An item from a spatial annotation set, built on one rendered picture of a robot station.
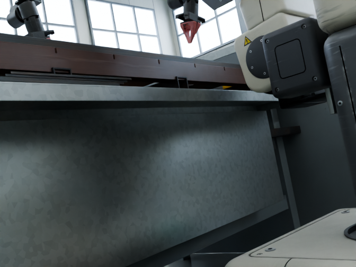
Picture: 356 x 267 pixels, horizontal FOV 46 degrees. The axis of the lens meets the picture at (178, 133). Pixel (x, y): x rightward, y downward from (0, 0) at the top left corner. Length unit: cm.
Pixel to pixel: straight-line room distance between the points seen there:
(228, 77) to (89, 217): 83
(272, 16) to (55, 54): 52
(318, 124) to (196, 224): 95
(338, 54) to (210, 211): 65
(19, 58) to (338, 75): 64
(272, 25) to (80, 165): 55
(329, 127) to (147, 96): 121
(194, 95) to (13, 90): 47
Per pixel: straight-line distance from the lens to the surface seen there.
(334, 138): 196
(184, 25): 160
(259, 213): 171
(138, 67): 120
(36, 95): 72
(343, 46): 79
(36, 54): 100
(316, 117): 198
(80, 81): 88
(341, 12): 80
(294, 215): 195
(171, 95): 95
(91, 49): 116
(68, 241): 91
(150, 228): 107
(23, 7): 155
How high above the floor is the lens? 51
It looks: 4 degrees up
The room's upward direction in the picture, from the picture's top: 11 degrees counter-clockwise
